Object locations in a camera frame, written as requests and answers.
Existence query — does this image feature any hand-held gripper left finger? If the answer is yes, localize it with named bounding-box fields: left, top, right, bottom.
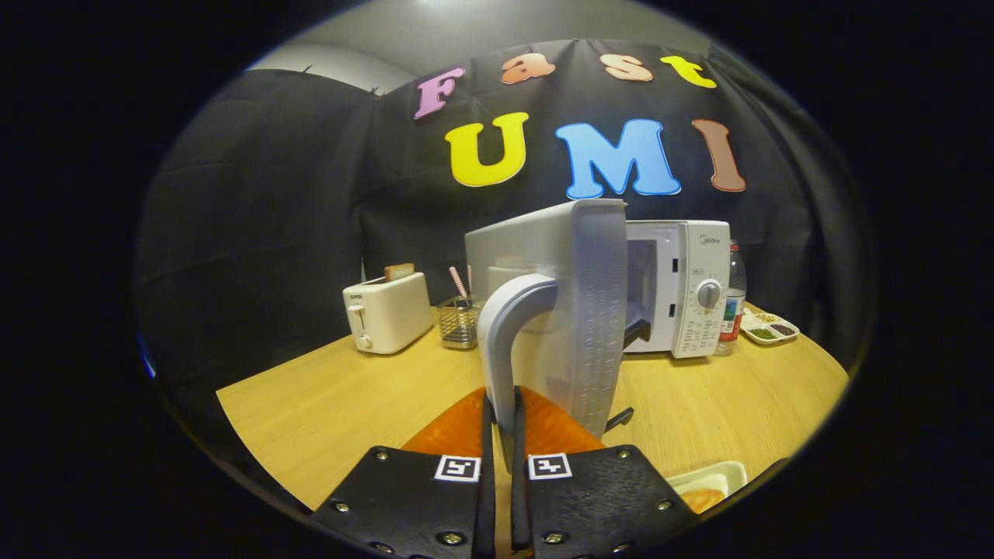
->
left=311, top=387, right=498, bottom=559

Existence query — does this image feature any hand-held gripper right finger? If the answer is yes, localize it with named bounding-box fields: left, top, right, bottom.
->
left=510, top=384, right=700, bottom=559

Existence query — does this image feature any white rectangular food tray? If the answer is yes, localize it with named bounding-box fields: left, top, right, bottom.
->
left=666, top=460, right=748, bottom=515

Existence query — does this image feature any white microwave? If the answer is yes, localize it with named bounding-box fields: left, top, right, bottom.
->
left=464, top=199, right=732, bottom=474

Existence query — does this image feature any white toaster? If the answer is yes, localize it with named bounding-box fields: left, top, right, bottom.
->
left=342, top=272, right=433, bottom=356

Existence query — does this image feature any clear plastic water bottle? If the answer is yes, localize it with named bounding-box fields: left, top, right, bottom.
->
left=714, top=241, right=748, bottom=356

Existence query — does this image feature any white divided dish with beans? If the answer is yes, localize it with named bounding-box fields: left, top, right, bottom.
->
left=739, top=309, right=801, bottom=345

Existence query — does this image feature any wire mesh utensil holder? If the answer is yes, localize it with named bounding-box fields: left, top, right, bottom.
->
left=436, top=298, right=482, bottom=350

